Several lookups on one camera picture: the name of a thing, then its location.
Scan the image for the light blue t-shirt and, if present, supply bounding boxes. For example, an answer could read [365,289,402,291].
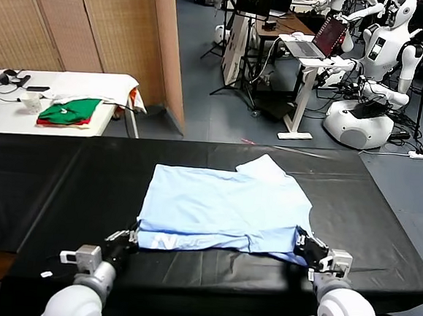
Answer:
[133,144,321,268]

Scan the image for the black monitor tripod stand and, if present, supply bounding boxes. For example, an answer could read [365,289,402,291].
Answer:
[207,10,264,111]

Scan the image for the thin black tripod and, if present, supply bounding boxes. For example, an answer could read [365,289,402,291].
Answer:
[199,0,237,62]

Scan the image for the black headphones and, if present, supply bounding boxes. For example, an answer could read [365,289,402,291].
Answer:
[0,68,23,86]

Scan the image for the white leaning board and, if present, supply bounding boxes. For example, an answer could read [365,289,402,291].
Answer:
[218,12,257,89]

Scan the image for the black table cover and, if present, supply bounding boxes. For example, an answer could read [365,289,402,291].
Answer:
[0,123,423,316]

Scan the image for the cream folded garment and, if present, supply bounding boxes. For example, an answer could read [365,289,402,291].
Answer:
[35,119,91,132]

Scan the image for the laptop with red screen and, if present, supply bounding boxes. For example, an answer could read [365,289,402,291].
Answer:
[285,12,350,62]

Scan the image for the white robot with raised arms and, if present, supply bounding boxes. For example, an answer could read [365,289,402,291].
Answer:
[312,0,389,26]

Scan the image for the black flat case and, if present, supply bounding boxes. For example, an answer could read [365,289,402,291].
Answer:
[253,96,298,123]

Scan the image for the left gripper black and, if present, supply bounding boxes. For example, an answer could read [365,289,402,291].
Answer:
[100,219,142,273]

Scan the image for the green folded shirt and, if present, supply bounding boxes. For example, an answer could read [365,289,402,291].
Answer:
[38,94,103,127]

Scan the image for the orange and white garment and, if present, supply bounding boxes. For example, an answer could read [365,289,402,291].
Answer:
[112,85,150,121]

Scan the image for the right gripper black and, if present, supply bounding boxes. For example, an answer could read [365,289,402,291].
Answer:
[291,226,333,274]

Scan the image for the white cloth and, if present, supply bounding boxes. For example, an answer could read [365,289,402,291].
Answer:
[42,68,141,109]

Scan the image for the white paper cup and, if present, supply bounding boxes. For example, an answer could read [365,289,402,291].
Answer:
[19,90,43,117]

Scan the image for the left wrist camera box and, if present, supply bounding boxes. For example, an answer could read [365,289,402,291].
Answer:
[58,242,103,275]

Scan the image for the black monitor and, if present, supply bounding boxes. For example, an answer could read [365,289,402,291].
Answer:
[234,0,273,18]

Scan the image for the white folding table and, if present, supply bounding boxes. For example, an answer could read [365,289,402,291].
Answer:
[0,63,145,147]

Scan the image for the brown wooden desk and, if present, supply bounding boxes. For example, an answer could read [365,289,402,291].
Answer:
[246,9,319,101]

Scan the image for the red folded shirt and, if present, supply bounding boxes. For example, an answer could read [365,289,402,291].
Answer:
[36,112,91,128]

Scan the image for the black power adapter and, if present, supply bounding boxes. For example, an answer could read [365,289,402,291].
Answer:
[387,128,412,142]

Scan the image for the white humanoid robot on base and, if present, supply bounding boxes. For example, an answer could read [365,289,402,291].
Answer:
[320,0,423,155]

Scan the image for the white round device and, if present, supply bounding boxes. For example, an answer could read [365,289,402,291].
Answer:
[212,23,230,45]

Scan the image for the black headphone cable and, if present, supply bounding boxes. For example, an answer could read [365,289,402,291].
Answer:
[0,83,24,105]

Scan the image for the white standing desk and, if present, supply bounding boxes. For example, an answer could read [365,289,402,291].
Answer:
[270,33,358,145]

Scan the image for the wooden folding screen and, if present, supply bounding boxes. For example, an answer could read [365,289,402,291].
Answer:
[0,0,196,137]

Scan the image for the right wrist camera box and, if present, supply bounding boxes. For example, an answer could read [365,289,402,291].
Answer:
[317,248,354,280]

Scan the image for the open dark laptop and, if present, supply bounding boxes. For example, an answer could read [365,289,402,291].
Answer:
[268,0,295,19]

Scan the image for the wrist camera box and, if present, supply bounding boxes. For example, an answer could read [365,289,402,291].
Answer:
[58,242,103,275]
[317,248,354,280]

